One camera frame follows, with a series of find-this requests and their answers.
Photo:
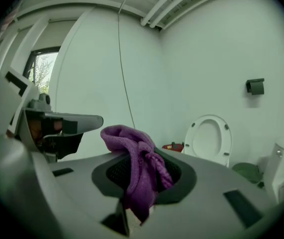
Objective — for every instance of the white roller blind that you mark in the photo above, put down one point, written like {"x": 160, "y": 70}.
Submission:
{"x": 54, "y": 35}

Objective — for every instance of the purple cloth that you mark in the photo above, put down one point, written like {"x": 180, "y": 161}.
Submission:
{"x": 139, "y": 163}

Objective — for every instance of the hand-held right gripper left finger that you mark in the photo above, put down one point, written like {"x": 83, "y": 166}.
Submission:
{"x": 82, "y": 183}

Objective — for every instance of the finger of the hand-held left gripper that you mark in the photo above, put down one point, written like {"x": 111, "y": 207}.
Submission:
{"x": 87, "y": 122}

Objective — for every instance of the person's left hand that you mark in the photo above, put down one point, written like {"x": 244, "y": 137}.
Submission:
{"x": 35, "y": 131}

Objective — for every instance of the white round-bowl toilet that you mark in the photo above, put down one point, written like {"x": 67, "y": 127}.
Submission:
{"x": 206, "y": 138}

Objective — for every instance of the black wall-mounted paper holder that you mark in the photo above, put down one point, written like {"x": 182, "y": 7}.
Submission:
{"x": 255, "y": 86}

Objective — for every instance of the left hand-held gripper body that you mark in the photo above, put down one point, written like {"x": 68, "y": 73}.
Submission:
{"x": 28, "y": 91}

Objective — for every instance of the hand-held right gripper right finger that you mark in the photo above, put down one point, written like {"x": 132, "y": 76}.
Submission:
{"x": 206, "y": 190}

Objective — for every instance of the red and teal vacuum cleaner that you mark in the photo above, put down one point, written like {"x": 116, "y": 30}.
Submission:
{"x": 173, "y": 147}

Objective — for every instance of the dark framed window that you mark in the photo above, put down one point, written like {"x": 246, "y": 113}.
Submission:
{"x": 43, "y": 68}

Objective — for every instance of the white ceiling pipe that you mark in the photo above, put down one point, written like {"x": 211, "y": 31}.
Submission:
{"x": 152, "y": 11}
{"x": 162, "y": 16}

